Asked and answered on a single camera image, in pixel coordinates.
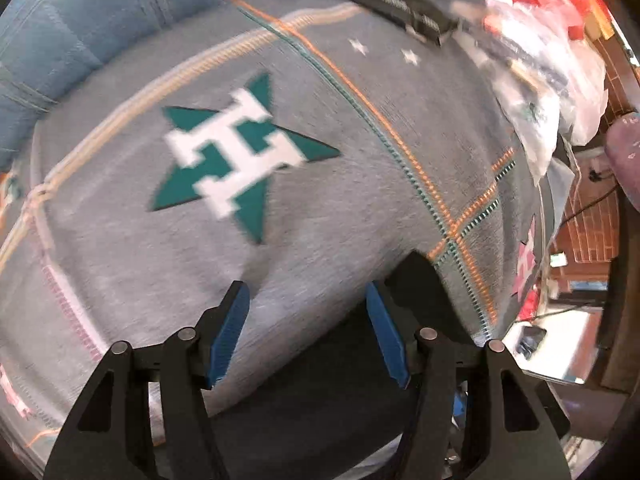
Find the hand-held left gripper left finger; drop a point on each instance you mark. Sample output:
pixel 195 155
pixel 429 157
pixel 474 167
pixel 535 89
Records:
pixel 227 340

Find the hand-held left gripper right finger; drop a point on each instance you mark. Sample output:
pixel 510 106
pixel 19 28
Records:
pixel 387 340

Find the black pants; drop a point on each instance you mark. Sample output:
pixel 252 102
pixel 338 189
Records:
pixel 325 385

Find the grey star-print blanket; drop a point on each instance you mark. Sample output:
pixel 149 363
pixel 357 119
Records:
pixel 150 260

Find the small dark device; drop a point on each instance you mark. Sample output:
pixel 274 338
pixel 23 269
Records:
pixel 532 342

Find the mauve patterned cloth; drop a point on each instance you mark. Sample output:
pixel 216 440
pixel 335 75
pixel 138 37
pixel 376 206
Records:
pixel 625 150

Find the pile of clear plastic bags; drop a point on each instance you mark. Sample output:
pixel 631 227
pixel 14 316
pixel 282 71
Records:
pixel 540 70

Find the black ribbed flat case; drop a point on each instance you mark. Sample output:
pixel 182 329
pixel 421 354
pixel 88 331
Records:
pixel 400 5

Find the blue denim jeans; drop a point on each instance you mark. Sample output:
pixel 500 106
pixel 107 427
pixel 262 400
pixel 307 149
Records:
pixel 75 35

